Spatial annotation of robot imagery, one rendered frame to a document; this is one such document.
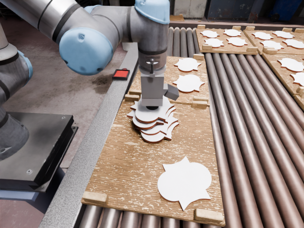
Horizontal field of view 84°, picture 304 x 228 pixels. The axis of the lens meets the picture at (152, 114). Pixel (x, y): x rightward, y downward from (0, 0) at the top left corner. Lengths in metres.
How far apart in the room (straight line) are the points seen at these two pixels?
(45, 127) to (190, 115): 0.51
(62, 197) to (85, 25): 0.42
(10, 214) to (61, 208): 1.24
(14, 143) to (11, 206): 1.18
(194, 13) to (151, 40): 4.95
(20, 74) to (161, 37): 0.45
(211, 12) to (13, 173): 5.31
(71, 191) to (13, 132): 0.25
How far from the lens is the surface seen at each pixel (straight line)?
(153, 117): 0.53
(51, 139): 0.64
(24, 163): 0.62
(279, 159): 0.68
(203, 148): 0.57
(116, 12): 0.43
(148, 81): 0.46
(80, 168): 0.57
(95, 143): 0.61
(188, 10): 5.30
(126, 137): 0.57
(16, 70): 0.65
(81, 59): 0.30
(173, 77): 0.85
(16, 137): 0.65
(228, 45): 1.29
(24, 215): 1.71
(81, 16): 0.32
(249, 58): 1.22
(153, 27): 0.41
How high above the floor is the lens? 1.38
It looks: 44 degrees down
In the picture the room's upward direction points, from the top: straight up
